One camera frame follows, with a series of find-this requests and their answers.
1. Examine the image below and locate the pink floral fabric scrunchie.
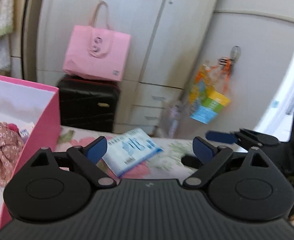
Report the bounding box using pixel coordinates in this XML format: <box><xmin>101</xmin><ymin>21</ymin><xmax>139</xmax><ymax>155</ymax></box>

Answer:
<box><xmin>0</xmin><ymin>122</ymin><xmax>24</xmax><ymax>187</ymax></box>

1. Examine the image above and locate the blue white wipes pack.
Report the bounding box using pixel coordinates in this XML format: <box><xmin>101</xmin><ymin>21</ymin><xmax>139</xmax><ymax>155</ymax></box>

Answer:
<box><xmin>103</xmin><ymin>128</ymin><xmax>162</xmax><ymax>177</ymax></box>

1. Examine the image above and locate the floral tablecloth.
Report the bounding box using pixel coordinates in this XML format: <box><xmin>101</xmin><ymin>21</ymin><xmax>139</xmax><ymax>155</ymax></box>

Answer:
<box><xmin>54</xmin><ymin>126</ymin><xmax>248</xmax><ymax>181</ymax></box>

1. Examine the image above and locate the colourful hanging paper bag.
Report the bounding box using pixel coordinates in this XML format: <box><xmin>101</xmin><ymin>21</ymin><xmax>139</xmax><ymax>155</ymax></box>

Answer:
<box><xmin>189</xmin><ymin>57</ymin><xmax>232</xmax><ymax>124</ymax></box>

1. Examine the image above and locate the black suitcase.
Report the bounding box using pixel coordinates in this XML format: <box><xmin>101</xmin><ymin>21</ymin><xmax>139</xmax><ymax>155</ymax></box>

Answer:
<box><xmin>56</xmin><ymin>75</ymin><xmax>120</xmax><ymax>132</ymax></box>

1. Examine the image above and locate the pink cardboard box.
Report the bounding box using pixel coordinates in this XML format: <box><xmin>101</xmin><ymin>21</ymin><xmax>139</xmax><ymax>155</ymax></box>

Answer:
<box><xmin>0</xmin><ymin>76</ymin><xmax>61</xmax><ymax>227</ymax></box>

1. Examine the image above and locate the red heart plush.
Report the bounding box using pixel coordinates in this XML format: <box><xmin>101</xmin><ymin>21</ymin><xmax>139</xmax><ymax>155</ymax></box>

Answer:
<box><xmin>7</xmin><ymin>123</ymin><xmax>19</xmax><ymax>134</ymax></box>

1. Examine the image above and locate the pink paper shopping bag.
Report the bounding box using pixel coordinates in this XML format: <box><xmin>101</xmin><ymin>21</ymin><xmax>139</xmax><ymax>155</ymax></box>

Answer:
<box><xmin>63</xmin><ymin>1</ymin><xmax>131</xmax><ymax>82</ymax></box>

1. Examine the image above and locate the white wardrobe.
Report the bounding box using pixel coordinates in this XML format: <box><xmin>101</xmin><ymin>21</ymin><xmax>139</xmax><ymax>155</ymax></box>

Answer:
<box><xmin>37</xmin><ymin>0</ymin><xmax>294</xmax><ymax>139</ymax></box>

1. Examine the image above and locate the white door with handle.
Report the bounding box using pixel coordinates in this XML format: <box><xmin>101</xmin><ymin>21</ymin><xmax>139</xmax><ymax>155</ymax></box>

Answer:
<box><xmin>255</xmin><ymin>53</ymin><xmax>294</xmax><ymax>141</ymax></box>

